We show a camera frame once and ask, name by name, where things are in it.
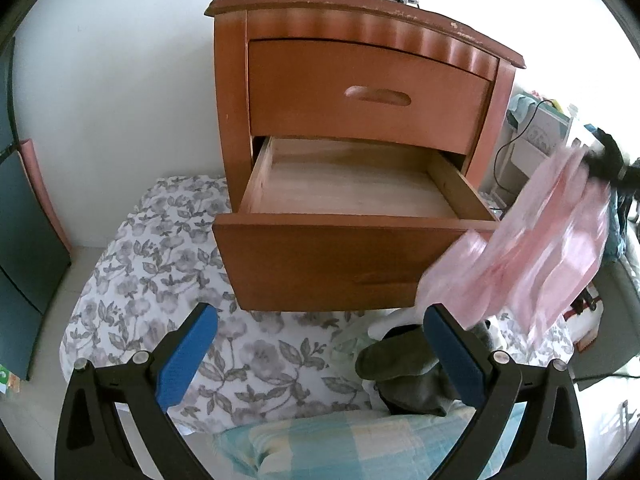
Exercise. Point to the grey chair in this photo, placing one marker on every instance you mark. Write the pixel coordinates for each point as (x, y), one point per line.
(615, 320)

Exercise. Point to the pink board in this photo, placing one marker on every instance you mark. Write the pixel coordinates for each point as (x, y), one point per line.
(47, 190)

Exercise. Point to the grey sock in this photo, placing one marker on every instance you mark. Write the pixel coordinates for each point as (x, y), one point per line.
(400, 365)

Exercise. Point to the wooden drawer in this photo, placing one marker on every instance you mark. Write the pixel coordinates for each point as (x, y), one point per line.
(310, 85)
(310, 260)

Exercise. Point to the green box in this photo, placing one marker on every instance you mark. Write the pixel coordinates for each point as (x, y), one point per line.
(10, 377)

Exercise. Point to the white side table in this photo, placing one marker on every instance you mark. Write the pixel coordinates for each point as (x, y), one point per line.
(530, 155)

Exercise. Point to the pink garment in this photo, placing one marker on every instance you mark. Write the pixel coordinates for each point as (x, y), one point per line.
(540, 250)

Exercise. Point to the blue yellow plaid sheet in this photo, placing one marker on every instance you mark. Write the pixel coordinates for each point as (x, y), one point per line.
(325, 450)

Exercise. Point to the dark green cabinet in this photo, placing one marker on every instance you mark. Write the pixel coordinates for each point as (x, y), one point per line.
(25, 235)

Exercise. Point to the floral blanket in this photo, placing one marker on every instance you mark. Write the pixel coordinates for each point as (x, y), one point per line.
(140, 270)

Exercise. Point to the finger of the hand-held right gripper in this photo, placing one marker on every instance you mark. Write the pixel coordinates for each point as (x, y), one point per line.
(607, 157)

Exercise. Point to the pale sheer garment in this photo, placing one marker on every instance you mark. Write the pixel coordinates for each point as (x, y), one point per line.
(350, 340)

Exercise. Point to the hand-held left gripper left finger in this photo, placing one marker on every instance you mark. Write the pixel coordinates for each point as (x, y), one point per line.
(185, 355)

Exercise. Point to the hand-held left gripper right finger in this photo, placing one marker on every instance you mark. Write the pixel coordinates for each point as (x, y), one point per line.
(457, 355)

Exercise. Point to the wooden nightstand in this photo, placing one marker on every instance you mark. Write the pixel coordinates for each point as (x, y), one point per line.
(230, 85)

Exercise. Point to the white garment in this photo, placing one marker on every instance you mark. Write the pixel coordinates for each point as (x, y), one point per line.
(395, 317)

